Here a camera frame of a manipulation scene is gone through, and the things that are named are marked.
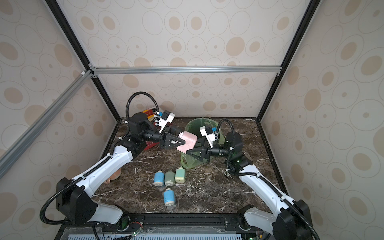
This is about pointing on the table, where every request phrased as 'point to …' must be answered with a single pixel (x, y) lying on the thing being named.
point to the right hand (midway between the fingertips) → (188, 153)
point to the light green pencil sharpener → (180, 175)
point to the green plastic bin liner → (189, 160)
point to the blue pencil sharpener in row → (159, 178)
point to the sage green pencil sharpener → (169, 178)
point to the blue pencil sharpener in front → (169, 197)
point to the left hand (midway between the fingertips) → (185, 143)
